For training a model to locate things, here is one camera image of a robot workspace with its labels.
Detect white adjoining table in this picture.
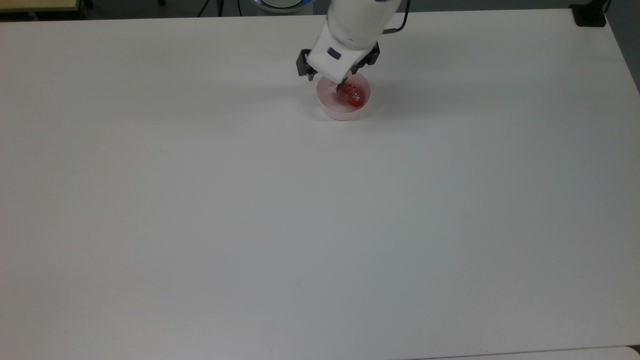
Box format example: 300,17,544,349
412,344,640,360

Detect robot base with blue ring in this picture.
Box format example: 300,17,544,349
239,0,317,14

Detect pink round bowl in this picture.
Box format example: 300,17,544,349
316,72,372,122

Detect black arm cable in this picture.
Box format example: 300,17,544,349
383,0,412,35

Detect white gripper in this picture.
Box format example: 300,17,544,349
296,22,381,85

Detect red toy strawberry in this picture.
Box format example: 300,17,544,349
335,81,366,109

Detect black tripod legs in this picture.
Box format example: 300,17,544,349
197,0,227,18

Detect light wooden desk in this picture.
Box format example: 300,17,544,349
0,0,84,14

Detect black table clamp box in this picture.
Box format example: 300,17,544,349
569,4,608,28

